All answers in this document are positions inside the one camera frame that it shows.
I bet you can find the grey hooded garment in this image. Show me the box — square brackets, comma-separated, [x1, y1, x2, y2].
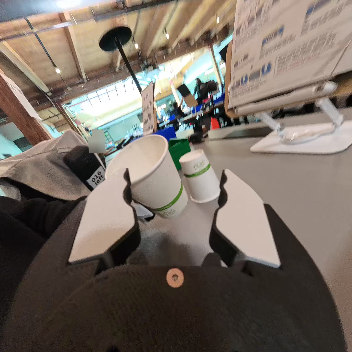
[0, 129, 90, 201]

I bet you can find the black pole with round base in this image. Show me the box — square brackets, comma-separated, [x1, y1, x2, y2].
[99, 26, 143, 94]

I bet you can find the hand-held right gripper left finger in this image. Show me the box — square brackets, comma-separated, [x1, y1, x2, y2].
[68, 168, 141, 268]

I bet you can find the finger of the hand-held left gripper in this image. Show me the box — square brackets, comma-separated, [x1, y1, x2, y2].
[131, 201, 156, 221]

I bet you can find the grey desk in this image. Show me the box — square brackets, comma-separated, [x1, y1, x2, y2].
[132, 110, 352, 352]

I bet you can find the black desk panel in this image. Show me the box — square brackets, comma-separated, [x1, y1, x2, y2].
[228, 125, 271, 138]

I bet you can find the person's left forearm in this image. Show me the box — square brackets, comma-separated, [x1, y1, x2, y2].
[0, 190, 86, 317]

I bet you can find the instruction poster stand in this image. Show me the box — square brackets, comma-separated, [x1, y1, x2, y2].
[141, 82, 157, 134]

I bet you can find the printed instruction sheet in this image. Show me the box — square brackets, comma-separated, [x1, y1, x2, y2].
[228, 0, 352, 108]

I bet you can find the white paper cup green band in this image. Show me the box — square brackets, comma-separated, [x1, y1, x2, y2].
[179, 149, 220, 203]
[105, 134, 189, 219]

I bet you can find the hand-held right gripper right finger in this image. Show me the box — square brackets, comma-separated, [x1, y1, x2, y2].
[209, 169, 281, 268]

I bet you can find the green plastic bin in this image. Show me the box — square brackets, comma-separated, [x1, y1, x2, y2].
[168, 138, 191, 163]

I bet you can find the blue plastic bin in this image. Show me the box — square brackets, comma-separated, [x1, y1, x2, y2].
[153, 127, 176, 141]

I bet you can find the tan document stand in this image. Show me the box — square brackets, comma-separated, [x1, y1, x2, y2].
[177, 84, 198, 106]

